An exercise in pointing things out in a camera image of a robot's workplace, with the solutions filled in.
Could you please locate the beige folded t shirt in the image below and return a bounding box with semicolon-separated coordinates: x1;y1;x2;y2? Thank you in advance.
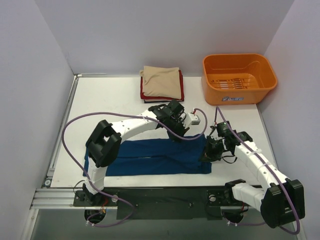
139;66;182;100

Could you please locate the blue t shirt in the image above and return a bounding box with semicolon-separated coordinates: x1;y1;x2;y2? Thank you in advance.
83;133;213;177

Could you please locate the black folded t shirt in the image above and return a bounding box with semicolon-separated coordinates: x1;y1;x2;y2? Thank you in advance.
143;99;184;104

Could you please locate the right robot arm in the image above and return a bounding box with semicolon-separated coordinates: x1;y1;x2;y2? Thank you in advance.
202;122;306;229

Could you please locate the red folded t shirt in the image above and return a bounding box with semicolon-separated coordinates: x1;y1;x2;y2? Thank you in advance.
140;70;185;100

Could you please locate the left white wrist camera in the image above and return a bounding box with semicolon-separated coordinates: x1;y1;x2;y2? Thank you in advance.
183;113;201;128

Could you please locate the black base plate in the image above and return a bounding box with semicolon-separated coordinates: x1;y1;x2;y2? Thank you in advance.
73;186;249;220

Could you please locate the orange plastic basket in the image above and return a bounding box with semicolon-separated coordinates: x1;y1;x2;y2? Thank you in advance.
201;53;278;106

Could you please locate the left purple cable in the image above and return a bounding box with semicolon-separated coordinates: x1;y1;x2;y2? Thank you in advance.
61;107;208;228

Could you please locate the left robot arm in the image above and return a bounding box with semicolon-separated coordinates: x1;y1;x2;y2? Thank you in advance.
83;100;198;206

